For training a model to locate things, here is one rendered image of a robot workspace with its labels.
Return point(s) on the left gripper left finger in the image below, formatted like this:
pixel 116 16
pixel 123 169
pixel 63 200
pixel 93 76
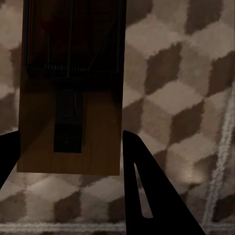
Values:
pixel 10 153

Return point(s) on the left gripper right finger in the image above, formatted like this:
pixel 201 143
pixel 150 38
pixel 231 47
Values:
pixel 170 214

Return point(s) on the mousetrap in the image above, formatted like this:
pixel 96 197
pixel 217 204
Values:
pixel 71 86

